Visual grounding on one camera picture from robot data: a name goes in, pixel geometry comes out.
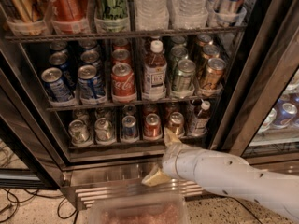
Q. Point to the green can front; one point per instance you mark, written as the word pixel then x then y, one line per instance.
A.
pixel 182 79

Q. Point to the blue can behind door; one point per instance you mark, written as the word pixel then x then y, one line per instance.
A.
pixel 285 113

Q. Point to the copper can bottom shelf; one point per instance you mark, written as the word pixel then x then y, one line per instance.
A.
pixel 175 123

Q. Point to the blue pepsi can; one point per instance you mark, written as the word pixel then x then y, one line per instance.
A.
pixel 91 85
pixel 56 88

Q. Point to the red bull can bottom shelf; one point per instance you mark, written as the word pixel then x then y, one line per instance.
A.
pixel 129 128

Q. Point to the orange can top shelf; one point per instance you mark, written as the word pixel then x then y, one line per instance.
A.
pixel 69 16

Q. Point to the clear plastic bin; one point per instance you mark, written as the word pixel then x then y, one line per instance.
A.
pixel 156 208

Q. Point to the fridge bottom steel grille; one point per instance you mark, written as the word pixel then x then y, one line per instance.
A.
pixel 106 177

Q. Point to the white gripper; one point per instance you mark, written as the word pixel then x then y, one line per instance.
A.
pixel 168 164

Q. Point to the tea bottle white cap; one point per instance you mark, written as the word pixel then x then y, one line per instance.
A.
pixel 155 65

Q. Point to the gold can front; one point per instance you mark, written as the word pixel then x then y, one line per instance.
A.
pixel 212 75

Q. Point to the blue pepsi can front left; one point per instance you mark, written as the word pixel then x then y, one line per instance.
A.
pixel 56 88

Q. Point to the red bull can top shelf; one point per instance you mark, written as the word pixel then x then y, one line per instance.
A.
pixel 226 11

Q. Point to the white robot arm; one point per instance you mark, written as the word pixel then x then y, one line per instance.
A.
pixel 226 174

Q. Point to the green can top shelf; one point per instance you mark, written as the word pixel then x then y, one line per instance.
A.
pixel 112 14

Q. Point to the tea bottle bottom shelf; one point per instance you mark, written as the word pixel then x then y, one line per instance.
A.
pixel 199 119

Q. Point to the red soda can bottom shelf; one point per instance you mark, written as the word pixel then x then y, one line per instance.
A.
pixel 152 126

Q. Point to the fridge glass door right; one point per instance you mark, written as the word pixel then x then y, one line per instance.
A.
pixel 278 69

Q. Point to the gold can top shelf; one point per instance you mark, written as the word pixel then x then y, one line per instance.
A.
pixel 27 17

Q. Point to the water bottle shelf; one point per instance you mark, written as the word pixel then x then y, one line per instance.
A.
pixel 152 14
pixel 188 14

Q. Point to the red coca cola can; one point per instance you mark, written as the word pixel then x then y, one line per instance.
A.
pixel 123 83

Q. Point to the silver green can bottom left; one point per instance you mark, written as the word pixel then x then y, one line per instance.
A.
pixel 80 134

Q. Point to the red bull can shelf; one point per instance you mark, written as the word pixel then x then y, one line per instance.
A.
pixel 226 11
pixel 129 128

